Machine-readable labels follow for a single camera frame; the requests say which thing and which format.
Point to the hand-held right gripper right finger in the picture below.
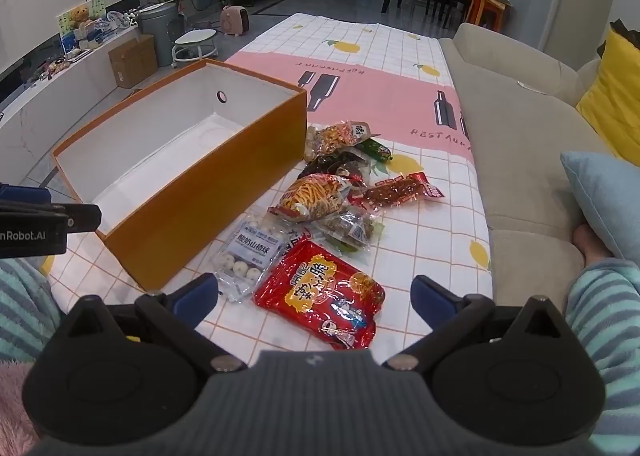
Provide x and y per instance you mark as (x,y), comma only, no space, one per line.
(431,295)

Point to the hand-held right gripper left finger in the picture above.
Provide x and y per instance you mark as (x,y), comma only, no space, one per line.
(197,296)

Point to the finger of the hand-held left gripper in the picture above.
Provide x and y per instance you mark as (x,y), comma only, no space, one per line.
(22,193)
(80,218)

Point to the orange storage box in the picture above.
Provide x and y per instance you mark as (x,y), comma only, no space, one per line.
(200,216)

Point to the clear braised snack packet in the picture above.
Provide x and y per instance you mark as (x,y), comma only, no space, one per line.
(350,228)

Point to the red label duck neck packet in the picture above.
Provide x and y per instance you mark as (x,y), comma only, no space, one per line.
(395,191)

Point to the large red snack packet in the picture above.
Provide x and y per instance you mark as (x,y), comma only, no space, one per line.
(320,291)

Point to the orange striped snack packet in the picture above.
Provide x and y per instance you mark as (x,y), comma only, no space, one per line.
(315,196)

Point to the dark olive snack packet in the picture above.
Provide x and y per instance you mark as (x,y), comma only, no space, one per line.
(332,163)

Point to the white hawthorn ball packet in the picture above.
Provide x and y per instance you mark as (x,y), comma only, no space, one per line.
(245,251)

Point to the white media cabinet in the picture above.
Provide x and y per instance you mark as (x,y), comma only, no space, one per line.
(45,106)

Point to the bright green snack packet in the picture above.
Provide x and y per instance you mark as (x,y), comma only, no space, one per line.
(377,148)

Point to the beige sofa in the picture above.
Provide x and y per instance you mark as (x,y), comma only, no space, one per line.
(525,161)

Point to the cardboard box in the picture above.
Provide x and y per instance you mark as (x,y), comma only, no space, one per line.
(132,61)

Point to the person's bare foot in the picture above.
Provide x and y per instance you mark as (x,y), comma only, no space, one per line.
(590,241)

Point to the pink fluffy blanket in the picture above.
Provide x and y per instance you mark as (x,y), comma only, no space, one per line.
(12,406)

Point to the teddy bear poster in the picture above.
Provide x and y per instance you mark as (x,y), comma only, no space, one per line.
(82,23)

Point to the person's striped leg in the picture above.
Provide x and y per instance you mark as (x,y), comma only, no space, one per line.
(610,326)

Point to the colourful candy bag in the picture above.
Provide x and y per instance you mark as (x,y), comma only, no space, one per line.
(335,136)

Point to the light blue pillow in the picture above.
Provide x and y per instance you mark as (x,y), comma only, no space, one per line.
(605,196)

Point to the grey trash bin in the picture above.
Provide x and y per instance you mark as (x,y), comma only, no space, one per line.
(160,31)

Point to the white round wheeled stool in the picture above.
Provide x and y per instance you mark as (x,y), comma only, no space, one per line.
(195,43)

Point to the pink and white printed tablecloth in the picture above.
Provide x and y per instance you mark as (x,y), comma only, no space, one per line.
(395,81)

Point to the small silver object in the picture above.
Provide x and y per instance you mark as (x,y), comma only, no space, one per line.
(531,86)

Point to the pink space heater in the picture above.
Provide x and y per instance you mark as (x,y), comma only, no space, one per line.
(235,21)

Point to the yellow pillow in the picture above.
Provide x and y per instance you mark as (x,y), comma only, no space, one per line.
(615,96)

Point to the orange stool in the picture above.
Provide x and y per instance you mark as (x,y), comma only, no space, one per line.
(487,3)

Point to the dark cloth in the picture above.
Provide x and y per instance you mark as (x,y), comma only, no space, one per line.
(625,31)

